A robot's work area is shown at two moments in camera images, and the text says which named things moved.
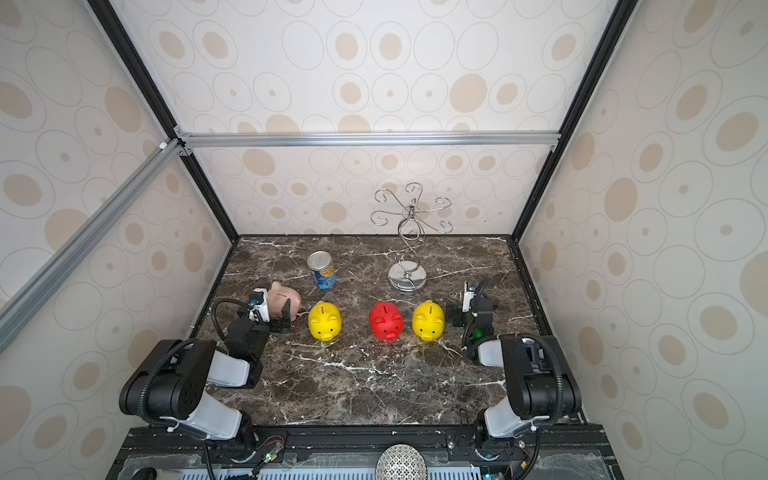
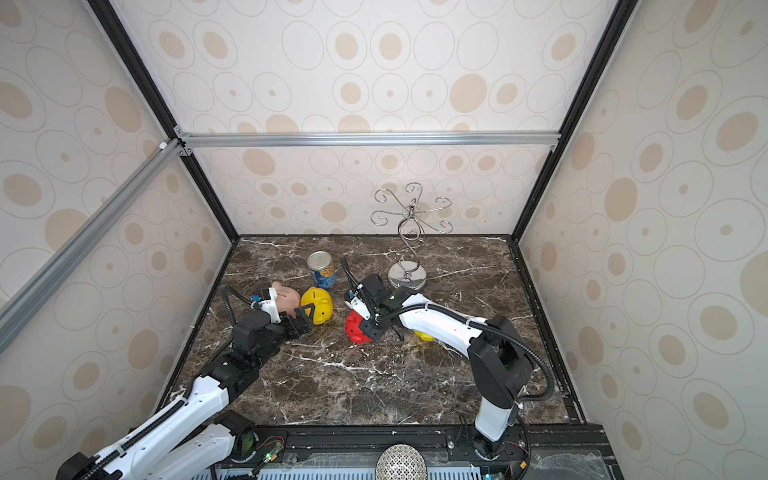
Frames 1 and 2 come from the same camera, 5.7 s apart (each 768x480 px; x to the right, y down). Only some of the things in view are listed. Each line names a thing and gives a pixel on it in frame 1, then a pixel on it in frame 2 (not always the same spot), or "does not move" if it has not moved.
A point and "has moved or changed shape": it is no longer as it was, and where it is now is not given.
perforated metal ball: (401, 462) does not move
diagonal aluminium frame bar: (27, 301) does not move
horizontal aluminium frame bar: (187, 141) does not move
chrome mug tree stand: (409, 222) does not move
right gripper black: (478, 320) to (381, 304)
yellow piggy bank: (325, 321) to (322, 301)
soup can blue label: (321, 266) does not move
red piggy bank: (386, 321) has moved or changed shape
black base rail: (556, 452) does not move
